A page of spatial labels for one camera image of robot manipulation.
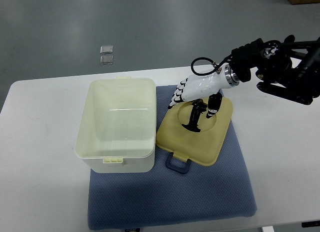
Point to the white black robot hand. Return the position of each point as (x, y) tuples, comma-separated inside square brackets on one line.
[(197, 87)]

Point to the yellow box lid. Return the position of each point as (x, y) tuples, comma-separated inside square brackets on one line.
[(190, 135)]

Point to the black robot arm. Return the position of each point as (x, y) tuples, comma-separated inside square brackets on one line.
[(288, 69)]

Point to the white storage box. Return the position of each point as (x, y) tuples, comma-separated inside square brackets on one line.
[(118, 126)]

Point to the blue padded mat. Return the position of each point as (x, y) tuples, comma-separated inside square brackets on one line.
[(162, 196)]

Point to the black table label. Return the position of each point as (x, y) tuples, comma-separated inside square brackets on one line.
[(310, 224)]

